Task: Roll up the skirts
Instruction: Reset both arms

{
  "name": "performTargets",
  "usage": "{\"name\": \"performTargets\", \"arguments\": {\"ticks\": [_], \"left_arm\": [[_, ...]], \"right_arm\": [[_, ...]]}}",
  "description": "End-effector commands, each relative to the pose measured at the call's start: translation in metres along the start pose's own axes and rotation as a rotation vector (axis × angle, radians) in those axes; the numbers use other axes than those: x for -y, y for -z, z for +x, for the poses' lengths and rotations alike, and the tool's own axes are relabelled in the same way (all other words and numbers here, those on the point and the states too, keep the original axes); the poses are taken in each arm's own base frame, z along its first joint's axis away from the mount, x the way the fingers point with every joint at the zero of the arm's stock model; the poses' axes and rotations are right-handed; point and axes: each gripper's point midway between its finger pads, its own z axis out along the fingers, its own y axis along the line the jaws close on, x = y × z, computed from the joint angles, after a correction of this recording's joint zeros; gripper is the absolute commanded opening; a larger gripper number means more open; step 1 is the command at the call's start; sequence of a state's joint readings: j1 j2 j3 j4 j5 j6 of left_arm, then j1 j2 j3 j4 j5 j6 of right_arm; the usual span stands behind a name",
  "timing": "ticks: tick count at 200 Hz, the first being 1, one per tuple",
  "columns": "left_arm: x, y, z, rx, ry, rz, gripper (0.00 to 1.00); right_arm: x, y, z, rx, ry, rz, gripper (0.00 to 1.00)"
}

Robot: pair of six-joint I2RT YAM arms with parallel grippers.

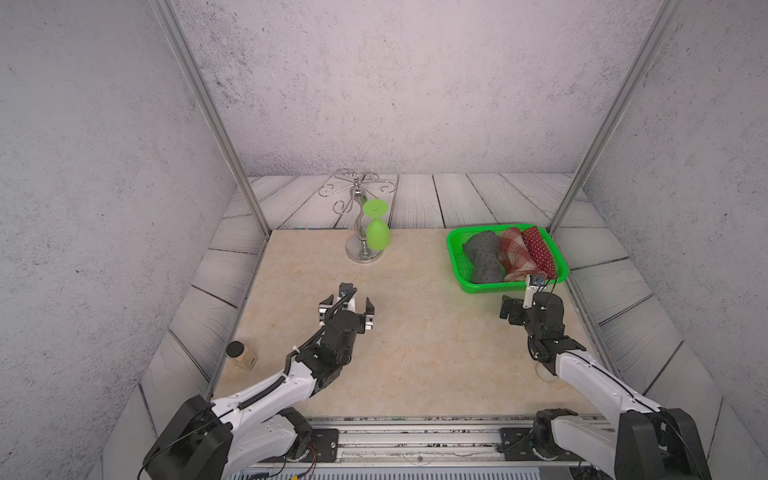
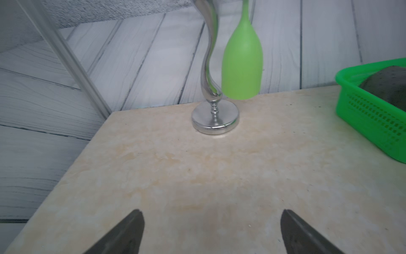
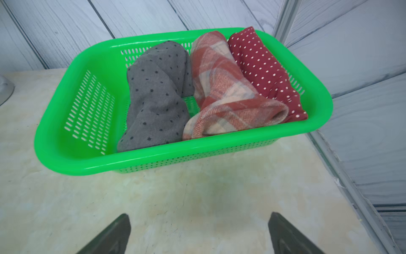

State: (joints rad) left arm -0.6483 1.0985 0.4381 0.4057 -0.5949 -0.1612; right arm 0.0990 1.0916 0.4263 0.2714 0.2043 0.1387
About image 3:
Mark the red dotted rolled skirt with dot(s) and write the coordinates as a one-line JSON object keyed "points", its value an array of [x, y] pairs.
{"points": [[266, 74]]}

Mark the green plastic basket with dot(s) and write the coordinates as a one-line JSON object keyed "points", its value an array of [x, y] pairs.
{"points": [[81, 127]]}

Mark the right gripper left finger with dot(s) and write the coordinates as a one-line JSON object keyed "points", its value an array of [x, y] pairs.
{"points": [[112, 240]]}

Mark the silver wire glass rack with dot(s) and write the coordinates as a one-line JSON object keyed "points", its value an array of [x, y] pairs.
{"points": [[6, 89]]}

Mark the grey polka dot skirt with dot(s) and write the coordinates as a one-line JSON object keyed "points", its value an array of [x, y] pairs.
{"points": [[159, 80]]}

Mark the right aluminium frame post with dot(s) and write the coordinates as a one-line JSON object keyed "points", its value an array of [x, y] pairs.
{"points": [[286, 18]]}

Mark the brown plaid rolled skirt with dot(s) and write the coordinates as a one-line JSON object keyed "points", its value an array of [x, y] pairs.
{"points": [[228, 102]]}

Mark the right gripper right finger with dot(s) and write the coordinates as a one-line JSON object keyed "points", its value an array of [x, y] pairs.
{"points": [[287, 239]]}

